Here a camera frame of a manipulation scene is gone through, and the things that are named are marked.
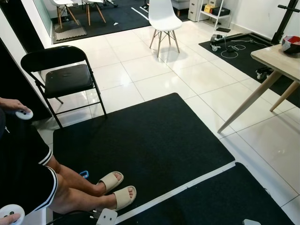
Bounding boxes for person's right hand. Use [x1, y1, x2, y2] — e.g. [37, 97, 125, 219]
[0, 212, 23, 225]

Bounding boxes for person's left hand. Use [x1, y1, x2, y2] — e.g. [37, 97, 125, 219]
[0, 97, 31, 114]

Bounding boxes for white hand controller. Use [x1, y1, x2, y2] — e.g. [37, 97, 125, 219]
[0, 205, 25, 225]
[15, 109, 34, 120]

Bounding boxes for person in black shorts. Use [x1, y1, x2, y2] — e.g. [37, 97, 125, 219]
[0, 110, 134, 223]

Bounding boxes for black folding chair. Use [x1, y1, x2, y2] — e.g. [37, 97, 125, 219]
[21, 45, 108, 129]

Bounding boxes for grey textured doormat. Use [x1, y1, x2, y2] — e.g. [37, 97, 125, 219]
[54, 26, 88, 42]

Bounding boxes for small white plastic block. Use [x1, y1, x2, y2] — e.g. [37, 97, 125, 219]
[96, 209, 118, 225]

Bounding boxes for beige slide sandal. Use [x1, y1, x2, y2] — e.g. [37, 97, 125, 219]
[112, 186, 137, 210]
[97, 172, 124, 193]

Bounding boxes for white stool wooden legs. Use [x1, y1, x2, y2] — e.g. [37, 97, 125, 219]
[83, 0, 107, 26]
[52, 0, 81, 30]

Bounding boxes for white plastic chair wooden legs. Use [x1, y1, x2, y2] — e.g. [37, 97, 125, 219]
[148, 0, 183, 58]

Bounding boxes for white ottoman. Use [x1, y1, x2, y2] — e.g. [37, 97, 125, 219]
[171, 0, 190, 12]

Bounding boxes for black floor mat white tape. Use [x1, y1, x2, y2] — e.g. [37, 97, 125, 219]
[117, 163, 294, 225]

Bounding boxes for white shelf unit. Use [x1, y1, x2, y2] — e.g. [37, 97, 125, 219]
[187, 0, 233, 30]

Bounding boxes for flat black box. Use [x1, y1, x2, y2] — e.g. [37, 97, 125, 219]
[213, 7, 231, 17]

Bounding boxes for black caster wheel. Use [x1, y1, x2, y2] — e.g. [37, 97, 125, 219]
[255, 67, 273, 80]

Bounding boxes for light wooden table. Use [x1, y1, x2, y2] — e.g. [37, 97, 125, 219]
[217, 44, 300, 134]

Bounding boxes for red and black bowl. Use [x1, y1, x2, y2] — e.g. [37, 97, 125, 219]
[281, 35, 300, 54]

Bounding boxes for black metal stand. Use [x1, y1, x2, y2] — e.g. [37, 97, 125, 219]
[271, 0, 300, 45]

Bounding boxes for thin white cable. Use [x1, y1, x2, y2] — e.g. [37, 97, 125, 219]
[220, 40, 256, 59]

